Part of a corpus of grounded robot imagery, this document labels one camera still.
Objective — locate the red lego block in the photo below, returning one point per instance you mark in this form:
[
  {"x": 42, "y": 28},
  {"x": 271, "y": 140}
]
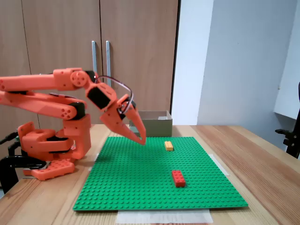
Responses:
[{"x": 178, "y": 178}]

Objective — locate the cardboard box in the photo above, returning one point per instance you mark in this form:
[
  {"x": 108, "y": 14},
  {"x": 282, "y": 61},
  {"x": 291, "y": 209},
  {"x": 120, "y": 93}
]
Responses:
[{"x": 157, "y": 127}]

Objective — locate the yellow lego block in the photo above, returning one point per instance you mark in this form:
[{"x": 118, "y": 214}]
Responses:
[{"x": 169, "y": 146}]

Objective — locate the green lego baseplate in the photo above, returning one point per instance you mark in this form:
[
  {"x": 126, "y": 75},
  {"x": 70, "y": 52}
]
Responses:
[{"x": 140, "y": 175}]

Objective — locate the wooden cabinet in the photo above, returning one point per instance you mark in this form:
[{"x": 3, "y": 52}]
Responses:
[{"x": 58, "y": 35}]

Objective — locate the wide masking tape strip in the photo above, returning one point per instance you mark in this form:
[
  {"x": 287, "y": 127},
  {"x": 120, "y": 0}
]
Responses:
[{"x": 164, "y": 216}]

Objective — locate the black table clamp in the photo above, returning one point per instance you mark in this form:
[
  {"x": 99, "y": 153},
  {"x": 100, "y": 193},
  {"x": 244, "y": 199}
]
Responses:
[{"x": 14, "y": 160}]

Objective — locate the black stand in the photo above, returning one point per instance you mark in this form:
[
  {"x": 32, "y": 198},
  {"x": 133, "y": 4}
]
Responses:
[{"x": 291, "y": 140}]

